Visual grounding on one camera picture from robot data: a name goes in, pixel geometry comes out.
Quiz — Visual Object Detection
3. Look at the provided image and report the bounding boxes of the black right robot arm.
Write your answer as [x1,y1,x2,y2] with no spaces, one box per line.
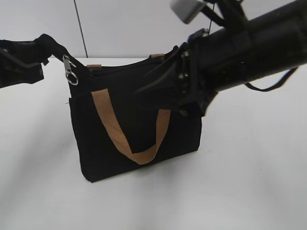
[135,0,307,117]

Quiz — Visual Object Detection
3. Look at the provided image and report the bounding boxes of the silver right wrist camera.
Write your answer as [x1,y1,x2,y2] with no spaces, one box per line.
[170,0,207,24]

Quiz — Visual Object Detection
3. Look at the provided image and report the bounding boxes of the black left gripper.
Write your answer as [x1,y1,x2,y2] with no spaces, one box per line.
[0,34,69,88]

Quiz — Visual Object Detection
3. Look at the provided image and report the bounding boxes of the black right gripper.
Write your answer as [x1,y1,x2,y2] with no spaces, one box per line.
[133,28,217,117]

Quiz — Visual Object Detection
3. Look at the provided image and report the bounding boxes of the black tote bag tan handles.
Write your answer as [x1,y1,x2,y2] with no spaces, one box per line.
[35,33,203,184]

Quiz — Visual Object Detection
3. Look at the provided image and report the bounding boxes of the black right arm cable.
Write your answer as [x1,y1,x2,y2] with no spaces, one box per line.
[244,67,299,92]

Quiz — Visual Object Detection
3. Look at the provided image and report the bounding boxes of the silver zipper pull with ring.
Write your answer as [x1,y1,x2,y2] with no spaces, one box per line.
[63,55,79,86]

